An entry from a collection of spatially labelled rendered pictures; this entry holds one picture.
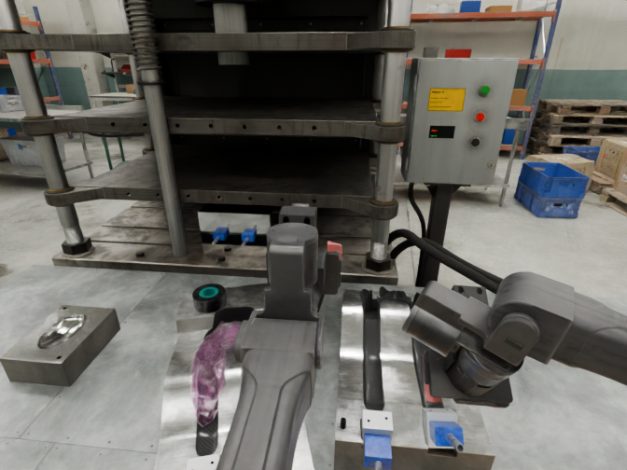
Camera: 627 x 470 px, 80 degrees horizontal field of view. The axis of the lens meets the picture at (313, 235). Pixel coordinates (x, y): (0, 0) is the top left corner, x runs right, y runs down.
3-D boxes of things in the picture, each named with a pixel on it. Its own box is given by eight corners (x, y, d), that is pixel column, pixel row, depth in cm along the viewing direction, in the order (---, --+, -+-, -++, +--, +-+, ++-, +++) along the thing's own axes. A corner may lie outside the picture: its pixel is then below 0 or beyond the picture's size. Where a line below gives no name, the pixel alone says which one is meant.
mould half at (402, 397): (484, 490, 64) (502, 436, 58) (333, 473, 66) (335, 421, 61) (432, 311, 109) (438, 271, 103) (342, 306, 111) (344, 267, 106)
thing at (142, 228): (397, 291, 132) (398, 273, 129) (55, 270, 144) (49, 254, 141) (383, 206, 207) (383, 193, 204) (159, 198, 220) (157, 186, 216)
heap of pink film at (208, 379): (285, 413, 71) (284, 383, 67) (188, 430, 68) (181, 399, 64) (271, 326, 94) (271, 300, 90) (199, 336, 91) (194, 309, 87)
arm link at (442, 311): (390, 347, 44) (428, 270, 38) (414, 310, 51) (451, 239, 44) (485, 407, 40) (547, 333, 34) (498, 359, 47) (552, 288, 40)
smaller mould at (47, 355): (70, 387, 84) (61, 363, 81) (9, 381, 85) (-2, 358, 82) (120, 328, 102) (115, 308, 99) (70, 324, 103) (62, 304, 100)
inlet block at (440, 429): (480, 470, 51) (476, 427, 53) (443, 469, 52) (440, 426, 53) (453, 442, 64) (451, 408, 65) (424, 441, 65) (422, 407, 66)
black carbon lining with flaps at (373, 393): (447, 427, 67) (455, 389, 63) (357, 419, 69) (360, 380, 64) (419, 310, 98) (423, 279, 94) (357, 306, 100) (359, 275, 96)
